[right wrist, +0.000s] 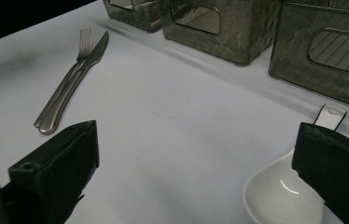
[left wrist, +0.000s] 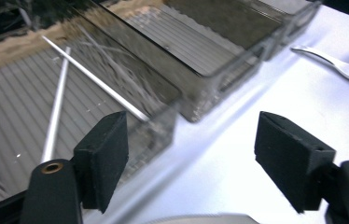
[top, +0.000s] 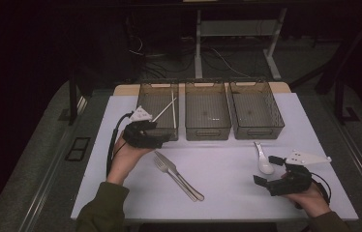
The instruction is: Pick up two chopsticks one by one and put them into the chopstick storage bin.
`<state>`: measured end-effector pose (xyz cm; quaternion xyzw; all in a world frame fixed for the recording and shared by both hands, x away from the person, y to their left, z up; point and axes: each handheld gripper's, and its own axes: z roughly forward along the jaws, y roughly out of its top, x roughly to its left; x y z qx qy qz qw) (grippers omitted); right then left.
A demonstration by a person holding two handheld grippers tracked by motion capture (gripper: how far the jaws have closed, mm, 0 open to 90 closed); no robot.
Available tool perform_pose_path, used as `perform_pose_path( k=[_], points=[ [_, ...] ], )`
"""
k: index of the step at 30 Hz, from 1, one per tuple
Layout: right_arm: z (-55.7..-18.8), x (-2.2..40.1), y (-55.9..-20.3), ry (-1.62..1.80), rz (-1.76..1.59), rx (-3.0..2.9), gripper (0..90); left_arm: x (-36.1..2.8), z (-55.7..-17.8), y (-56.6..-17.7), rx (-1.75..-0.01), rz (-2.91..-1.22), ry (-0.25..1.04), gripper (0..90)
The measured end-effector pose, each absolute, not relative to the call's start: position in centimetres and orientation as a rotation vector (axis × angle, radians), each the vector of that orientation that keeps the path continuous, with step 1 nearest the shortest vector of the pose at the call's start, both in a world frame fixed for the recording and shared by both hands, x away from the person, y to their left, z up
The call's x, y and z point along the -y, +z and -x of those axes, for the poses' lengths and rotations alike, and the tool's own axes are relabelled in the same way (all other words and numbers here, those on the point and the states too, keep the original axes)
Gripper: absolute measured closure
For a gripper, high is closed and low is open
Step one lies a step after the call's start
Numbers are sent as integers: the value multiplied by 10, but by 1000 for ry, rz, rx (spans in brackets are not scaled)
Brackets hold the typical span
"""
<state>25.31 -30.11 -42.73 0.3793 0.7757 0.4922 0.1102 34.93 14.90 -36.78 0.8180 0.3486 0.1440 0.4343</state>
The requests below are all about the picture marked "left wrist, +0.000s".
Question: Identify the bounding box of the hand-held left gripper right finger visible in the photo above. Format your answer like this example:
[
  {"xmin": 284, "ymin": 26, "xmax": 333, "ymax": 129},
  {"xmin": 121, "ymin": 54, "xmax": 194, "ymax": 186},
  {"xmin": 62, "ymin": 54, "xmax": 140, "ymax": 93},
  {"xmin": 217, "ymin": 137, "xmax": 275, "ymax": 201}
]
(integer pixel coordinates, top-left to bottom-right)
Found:
[{"xmin": 254, "ymin": 111, "xmax": 337, "ymax": 214}]

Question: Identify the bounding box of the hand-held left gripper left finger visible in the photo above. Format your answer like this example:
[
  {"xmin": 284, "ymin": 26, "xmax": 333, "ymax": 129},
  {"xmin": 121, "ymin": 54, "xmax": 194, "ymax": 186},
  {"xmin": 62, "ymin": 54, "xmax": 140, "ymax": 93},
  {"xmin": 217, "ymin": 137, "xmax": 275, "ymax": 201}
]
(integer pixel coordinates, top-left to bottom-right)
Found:
[{"xmin": 73, "ymin": 111, "xmax": 130, "ymax": 214}]

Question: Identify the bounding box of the silver metal chopstick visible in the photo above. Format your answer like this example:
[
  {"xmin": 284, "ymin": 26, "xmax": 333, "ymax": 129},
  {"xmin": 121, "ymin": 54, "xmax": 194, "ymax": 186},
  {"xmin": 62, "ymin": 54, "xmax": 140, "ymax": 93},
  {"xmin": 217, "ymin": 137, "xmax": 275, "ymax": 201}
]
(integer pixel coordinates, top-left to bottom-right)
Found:
[
  {"xmin": 40, "ymin": 46, "xmax": 72, "ymax": 164},
  {"xmin": 41, "ymin": 35, "xmax": 150, "ymax": 122}
]

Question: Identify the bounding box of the transparent brown plastic bin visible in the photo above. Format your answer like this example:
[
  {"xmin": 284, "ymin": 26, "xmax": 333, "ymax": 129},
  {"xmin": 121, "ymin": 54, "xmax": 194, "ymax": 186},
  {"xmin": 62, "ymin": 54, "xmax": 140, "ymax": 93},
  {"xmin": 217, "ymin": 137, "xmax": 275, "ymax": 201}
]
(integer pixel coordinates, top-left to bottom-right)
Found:
[
  {"xmin": 166, "ymin": 0, "xmax": 323, "ymax": 62},
  {"xmin": 78, "ymin": 0, "xmax": 286, "ymax": 123},
  {"xmin": 0, "ymin": 6, "xmax": 181, "ymax": 213}
]

